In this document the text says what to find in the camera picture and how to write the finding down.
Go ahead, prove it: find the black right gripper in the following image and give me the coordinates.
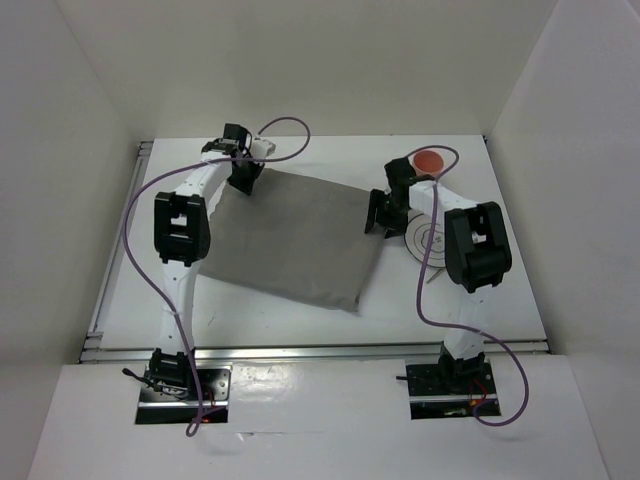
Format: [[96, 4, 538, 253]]
[[365, 188, 410, 238]]

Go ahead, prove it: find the white plate blue rim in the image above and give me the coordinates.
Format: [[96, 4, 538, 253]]
[[404, 210, 445, 269]]

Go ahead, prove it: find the pink plastic cup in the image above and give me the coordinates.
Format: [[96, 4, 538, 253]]
[[411, 149, 445, 177]]

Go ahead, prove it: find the silver table knife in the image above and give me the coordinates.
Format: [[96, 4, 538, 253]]
[[426, 269, 445, 284]]

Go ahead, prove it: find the grey cloth placemat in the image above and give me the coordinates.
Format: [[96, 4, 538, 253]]
[[200, 168, 384, 313]]

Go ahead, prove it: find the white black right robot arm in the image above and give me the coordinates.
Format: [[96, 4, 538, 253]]
[[365, 157, 512, 394]]

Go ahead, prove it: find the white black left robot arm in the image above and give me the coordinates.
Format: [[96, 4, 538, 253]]
[[147, 124, 276, 399]]

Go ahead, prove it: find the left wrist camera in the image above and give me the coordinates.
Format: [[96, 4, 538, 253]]
[[250, 138, 276, 158]]

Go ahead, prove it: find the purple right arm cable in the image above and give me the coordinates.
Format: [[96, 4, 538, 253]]
[[407, 145, 532, 427]]

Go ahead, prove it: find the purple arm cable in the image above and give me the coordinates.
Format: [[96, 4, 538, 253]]
[[407, 145, 532, 427], [122, 116, 312, 437]]

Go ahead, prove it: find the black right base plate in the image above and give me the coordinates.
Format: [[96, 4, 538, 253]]
[[396, 361, 501, 420]]

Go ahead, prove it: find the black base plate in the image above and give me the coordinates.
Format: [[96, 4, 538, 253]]
[[396, 361, 501, 420], [128, 366, 232, 425]]

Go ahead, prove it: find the aluminium table frame rail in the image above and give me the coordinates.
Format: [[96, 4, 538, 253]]
[[78, 139, 551, 363]]

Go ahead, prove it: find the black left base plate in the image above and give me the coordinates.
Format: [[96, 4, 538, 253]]
[[128, 366, 232, 425]]

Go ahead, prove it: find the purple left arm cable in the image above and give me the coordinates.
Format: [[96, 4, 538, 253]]
[[122, 116, 312, 437]]

